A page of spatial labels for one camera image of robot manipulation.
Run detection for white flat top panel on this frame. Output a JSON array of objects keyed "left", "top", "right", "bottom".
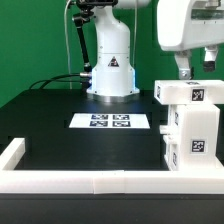
[{"left": 69, "top": 113, "right": 150, "bottom": 129}]

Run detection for white box with tags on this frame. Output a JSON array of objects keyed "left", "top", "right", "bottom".
[{"left": 154, "top": 80, "right": 224, "bottom": 105}]

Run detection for white door panel with tags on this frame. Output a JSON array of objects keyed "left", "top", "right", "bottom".
[{"left": 163, "top": 135, "right": 178, "bottom": 171}]

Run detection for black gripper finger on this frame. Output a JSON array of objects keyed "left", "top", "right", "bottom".
[
  {"left": 174, "top": 50, "right": 193, "bottom": 80},
  {"left": 203, "top": 45, "right": 218, "bottom": 72}
]

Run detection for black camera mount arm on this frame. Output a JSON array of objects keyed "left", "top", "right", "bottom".
[{"left": 73, "top": 0, "right": 118, "bottom": 72}]

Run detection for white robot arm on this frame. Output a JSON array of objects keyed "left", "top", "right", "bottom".
[{"left": 87, "top": 0, "right": 224, "bottom": 102}]

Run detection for white U-shaped border fence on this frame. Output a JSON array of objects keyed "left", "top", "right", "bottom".
[{"left": 0, "top": 138, "right": 224, "bottom": 194}]

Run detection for white hanging cable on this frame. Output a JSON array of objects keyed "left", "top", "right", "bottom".
[{"left": 63, "top": 0, "right": 74, "bottom": 90}]

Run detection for black cables on table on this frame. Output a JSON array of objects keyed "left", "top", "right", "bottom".
[{"left": 29, "top": 72, "right": 93, "bottom": 90}]

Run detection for white cabinet body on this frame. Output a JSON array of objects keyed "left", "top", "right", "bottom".
[{"left": 171, "top": 104, "right": 222, "bottom": 171}]

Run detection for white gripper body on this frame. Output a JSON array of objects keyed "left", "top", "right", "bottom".
[{"left": 157, "top": 0, "right": 224, "bottom": 51}]

